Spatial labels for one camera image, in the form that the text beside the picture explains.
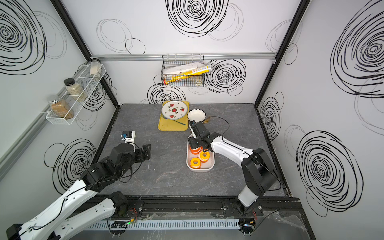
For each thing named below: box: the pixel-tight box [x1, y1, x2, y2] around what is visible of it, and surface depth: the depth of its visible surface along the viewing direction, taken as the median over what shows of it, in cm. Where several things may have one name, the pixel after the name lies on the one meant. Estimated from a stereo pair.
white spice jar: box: [90, 58, 102, 78], surface depth 88 cm
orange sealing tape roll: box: [189, 145, 203, 155], surface depth 93 cm
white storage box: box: [186, 134, 215, 172], surface depth 88 cm
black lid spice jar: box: [63, 78, 88, 102], surface depth 72 cm
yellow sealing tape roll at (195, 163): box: [190, 157, 201, 169], surface depth 87 cm
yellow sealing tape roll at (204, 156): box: [198, 150, 210, 163], surface depth 90 cm
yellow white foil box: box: [163, 62, 212, 85], surface depth 88 cm
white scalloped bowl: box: [187, 108, 207, 123], surface depth 114 cm
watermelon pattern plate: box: [161, 100, 188, 120], surface depth 118 cm
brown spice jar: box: [47, 96, 75, 120], surface depth 65 cm
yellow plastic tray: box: [158, 100, 190, 131], surface depth 111 cm
